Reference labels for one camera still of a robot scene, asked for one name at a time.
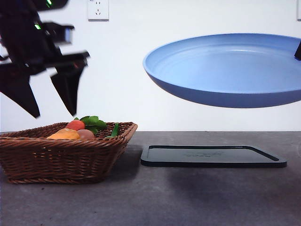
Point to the yellow orange corn cob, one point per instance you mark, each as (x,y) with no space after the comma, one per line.
(64,134)

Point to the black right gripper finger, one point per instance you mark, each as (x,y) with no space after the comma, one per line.
(298,50)

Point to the orange carrot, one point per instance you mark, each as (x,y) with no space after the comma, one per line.
(75,124)

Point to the blue round plate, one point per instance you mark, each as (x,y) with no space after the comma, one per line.
(211,70)

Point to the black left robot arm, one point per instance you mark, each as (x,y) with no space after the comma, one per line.
(21,35)

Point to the brown egg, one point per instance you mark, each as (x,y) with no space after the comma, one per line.
(86,134)

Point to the green leafy vegetable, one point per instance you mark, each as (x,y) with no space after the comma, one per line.
(94,122)

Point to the black rectangular tray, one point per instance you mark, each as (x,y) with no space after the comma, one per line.
(211,157)

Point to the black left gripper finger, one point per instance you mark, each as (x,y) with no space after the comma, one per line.
(18,87)
(69,89)

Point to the brown wicker basket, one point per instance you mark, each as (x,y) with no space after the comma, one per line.
(58,160)

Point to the white wall socket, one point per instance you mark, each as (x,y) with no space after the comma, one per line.
(98,10)

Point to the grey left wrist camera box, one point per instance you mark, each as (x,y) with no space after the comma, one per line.
(67,35)

